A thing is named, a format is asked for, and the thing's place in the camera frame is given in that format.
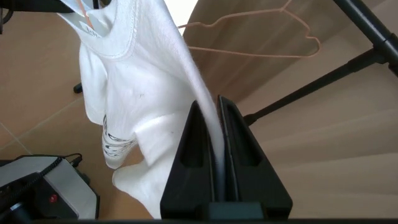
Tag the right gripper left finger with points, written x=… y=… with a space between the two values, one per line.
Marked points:
x=189 y=186

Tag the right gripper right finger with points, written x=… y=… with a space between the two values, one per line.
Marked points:
x=258 y=189

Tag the white printed t-shirt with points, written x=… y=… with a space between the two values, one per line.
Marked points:
x=146 y=87

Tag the pink clothes hanger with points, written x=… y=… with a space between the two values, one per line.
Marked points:
x=248 y=53
x=84 y=14

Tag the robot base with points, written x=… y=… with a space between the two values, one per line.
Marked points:
x=62 y=186

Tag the black clothes rack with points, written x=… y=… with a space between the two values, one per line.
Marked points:
x=311 y=87

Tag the beige curtain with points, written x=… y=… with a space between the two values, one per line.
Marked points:
x=326 y=140

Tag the window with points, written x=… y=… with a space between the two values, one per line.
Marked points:
x=180 y=9

